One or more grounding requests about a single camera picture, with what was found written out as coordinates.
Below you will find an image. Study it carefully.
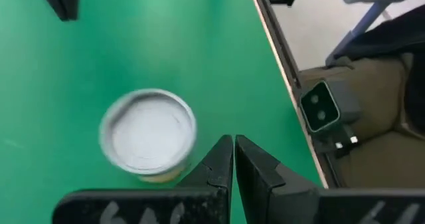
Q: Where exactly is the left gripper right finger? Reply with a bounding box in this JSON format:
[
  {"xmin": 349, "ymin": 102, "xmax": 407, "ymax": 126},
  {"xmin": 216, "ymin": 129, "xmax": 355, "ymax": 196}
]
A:
[{"xmin": 234, "ymin": 135, "xmax": 425, "ymax": 224}]

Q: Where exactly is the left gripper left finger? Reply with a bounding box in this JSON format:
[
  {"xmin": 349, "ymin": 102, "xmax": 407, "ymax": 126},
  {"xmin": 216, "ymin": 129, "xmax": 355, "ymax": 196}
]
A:
[{"xmin": 52, "ymin": 134, "xmax": 234, "ymax": 224}]

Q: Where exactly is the green peach can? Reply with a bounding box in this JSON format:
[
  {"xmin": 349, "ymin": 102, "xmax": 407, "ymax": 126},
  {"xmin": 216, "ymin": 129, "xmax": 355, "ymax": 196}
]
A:
[{"xmin": 98, "ymin": 88, "xmax": 199, "ymax": 184}]

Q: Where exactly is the black stereo camera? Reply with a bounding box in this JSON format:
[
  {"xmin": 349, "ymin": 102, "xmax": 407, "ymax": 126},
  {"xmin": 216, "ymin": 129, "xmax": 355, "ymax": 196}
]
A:
[{"xmin": 299, "ymin": 79, "xmax": 363, "ymax": 158}]

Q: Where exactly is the black metal rig frame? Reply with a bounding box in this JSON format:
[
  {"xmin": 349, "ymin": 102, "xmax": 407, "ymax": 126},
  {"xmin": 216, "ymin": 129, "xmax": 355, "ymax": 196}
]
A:
[{"xmin": 248, "ymin": 0, "xmax": 345, "ymax": 189}]

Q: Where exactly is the green table mat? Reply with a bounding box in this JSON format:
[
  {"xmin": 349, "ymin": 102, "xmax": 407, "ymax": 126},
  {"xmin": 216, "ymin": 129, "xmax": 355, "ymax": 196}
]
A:
[{"xmin": 0, "ymin": 0, "xmax": 328, "ymax": 224}]

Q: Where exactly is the black fabric object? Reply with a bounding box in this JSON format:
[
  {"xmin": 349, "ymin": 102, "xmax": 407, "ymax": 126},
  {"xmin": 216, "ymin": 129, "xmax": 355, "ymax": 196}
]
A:
[{"xmin": 331, "ymin": 4, "xmax": 425, "ymax": 135}]

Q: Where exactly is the black metal shelf frame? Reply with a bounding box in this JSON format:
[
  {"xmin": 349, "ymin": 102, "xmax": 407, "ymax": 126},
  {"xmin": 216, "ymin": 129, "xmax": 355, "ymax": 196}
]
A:
[{"xmin": 35, "ymin": 0, "xmax": 80, "ymax": 22}]

